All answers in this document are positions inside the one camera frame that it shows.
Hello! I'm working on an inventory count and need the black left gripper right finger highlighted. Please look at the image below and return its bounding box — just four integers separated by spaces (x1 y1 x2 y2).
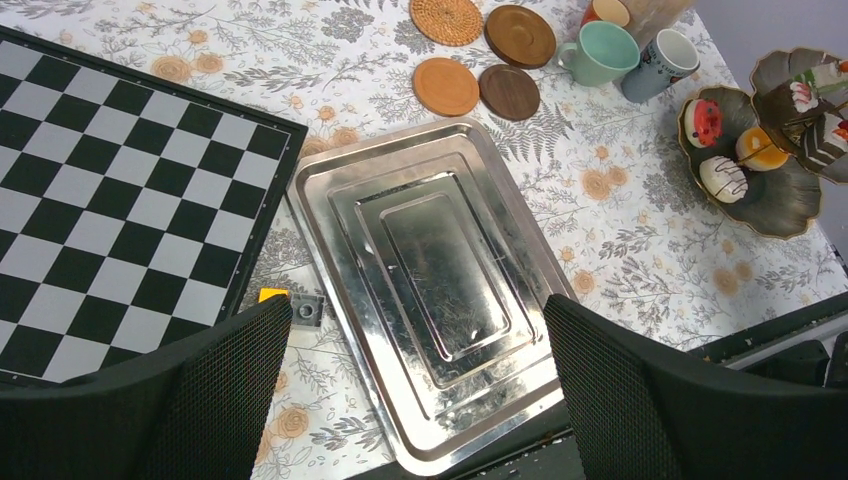
543 293 848 480

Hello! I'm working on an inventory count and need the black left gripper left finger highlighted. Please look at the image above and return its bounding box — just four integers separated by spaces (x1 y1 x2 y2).
1 295 293 479

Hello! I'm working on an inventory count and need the white chocolate striped donut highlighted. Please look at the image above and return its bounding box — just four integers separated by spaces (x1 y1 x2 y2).
699 156 748 204

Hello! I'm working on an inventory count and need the red frosted donut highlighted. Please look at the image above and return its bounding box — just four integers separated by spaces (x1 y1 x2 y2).
683 99 723 148

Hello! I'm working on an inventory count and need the dark walnut coaster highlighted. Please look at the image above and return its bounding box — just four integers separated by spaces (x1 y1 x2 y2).
478 64 541 121

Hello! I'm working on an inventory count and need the grey patterned mug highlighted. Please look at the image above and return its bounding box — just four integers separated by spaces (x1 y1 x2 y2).
620 28 700 103

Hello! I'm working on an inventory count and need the mint green cup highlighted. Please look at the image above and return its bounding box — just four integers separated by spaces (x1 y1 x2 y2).
554 21 641 87

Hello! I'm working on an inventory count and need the light orange wooden coaster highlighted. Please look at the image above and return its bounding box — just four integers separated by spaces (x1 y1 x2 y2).
412 57 480 117

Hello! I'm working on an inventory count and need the green layered cake slice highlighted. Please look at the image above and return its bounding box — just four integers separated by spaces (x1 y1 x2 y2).
795 60 847 93

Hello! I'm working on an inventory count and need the brown wooden saucer coaster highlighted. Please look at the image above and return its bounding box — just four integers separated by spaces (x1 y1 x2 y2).
484 5 557 69

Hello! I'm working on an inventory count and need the small red cup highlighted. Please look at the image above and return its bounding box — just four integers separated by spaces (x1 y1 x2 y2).
580 0 631 27

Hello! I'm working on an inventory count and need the woven rattan coaster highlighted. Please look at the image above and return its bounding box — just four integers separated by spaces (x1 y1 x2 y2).
409 0 484 46

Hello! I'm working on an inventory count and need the chocolate cake slice with cherry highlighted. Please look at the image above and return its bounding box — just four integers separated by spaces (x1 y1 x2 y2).
801 113 847 173

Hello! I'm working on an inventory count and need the chocolate cake slice pink topping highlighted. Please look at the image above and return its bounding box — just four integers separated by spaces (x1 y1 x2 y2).
761 80 825 128

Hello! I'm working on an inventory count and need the yellow block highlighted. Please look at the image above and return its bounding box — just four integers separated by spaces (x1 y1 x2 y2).
258 287 289 303

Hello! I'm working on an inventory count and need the small grey block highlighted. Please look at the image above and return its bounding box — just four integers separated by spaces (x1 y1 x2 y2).
290 292 326 329

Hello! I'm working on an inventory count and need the black white chessboard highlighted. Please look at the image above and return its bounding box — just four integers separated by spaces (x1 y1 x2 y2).
1 28 307 388

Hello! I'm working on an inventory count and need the stainless steel tray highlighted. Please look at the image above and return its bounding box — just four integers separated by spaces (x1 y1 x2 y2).
287 118 572 476

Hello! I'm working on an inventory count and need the three tier black cake stand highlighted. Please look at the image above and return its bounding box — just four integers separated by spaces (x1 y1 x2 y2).
677 48 847 239

